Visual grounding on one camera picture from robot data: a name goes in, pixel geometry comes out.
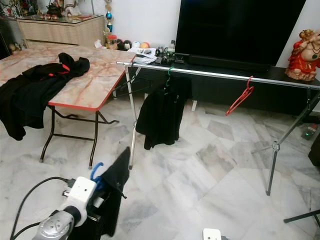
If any black long sleeve garment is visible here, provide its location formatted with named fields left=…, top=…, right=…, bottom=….
left=80, top=146, right=131, bottom=238

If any red plastic hanger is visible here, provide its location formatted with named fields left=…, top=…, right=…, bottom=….
left=225, top=75, right=255, bottom=117
left=49, top=62, right=72, bottom=78

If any green plastic hanger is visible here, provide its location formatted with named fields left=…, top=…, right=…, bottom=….
left=164, top=66, right=176, bottom=95

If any black shirt small chest logo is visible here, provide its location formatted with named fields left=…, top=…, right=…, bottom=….
left=135, top=76, right=192, bottom=151

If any marble pattern folding table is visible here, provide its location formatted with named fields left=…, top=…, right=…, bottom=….
left=0, top=45, right=137, bottom=170

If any black garment pile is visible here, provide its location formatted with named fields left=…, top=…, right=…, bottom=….
left=0, top=52, right=91, bottom=142

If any stack of white papers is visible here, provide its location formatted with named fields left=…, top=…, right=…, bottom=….
left=128, top=47, right=158, bottom=64

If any black low TV console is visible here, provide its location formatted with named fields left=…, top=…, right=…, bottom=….
left=130, top=52, right=320, bottom=115

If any black round plush toy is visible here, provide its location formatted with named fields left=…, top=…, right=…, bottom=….
left=118, top=39, right=133, bottom=51

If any jar with red lid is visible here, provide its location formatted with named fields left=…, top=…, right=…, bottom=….
left=106, top=34, right=119, bottom=51

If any silver metal clothes rack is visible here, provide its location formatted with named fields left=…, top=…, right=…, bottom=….
left=116, top=61, right=320, bottom=223

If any light wooden sideboard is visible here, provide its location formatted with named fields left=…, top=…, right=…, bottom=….
left=16, top=15, right=106, bottom=49

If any blue hanging bauble ornament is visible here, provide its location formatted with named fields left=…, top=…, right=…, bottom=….
left=105, top=0, right=114, bottom=34

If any black display shelf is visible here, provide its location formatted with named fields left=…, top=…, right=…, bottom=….
left=0, top=17, right=21, bottom=53

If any black soundbar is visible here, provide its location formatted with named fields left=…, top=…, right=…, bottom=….
left=187, top=54, right=268, bottom=73

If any grey red power strip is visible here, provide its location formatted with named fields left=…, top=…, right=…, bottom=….
left=301, top=124, right=320, bottom=141

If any black flat screen television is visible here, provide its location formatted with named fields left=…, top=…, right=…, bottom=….
left=175, top=0, right=307, bottom=66

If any red laughing Buddha statue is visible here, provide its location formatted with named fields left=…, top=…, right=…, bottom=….
left=285, top=28, right=320, bottom=82

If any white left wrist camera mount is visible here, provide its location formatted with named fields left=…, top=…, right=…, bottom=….
left=62, top=176, right=97, bottom=216

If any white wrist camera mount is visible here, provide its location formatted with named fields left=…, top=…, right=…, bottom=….
left=62, top=176, right=97, bottom=216
left=203, top=228, right=223, bottom=240

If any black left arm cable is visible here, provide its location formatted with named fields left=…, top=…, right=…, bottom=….
left=10, top=176, right=71, bottom=240

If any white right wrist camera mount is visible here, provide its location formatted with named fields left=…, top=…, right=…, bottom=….
left=203, top=228, right=223, bottom=240

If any black wire hanger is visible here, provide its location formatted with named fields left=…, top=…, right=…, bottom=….
left=112, top=67, right=146, bottom=96

